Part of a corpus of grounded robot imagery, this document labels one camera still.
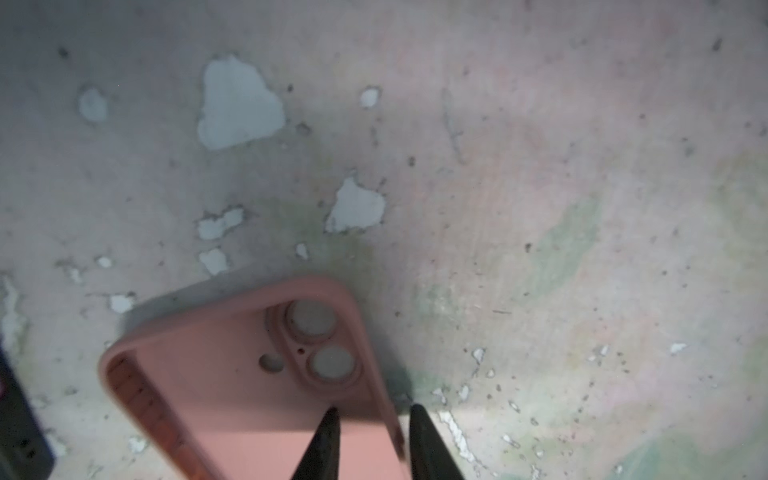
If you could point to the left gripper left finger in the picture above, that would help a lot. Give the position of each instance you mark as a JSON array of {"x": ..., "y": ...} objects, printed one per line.
[{"x": 321, "y": 458}]

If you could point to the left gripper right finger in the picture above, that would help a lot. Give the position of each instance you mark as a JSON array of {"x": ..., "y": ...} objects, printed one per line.
[{"x": 429, "y": 455}]

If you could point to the pink phone case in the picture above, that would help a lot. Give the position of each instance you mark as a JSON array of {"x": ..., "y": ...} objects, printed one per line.
[{"x": 235, "y": 389}]

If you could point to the black phone case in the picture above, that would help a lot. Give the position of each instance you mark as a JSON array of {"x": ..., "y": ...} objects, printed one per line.
[{"x": 25, "y": 453}]

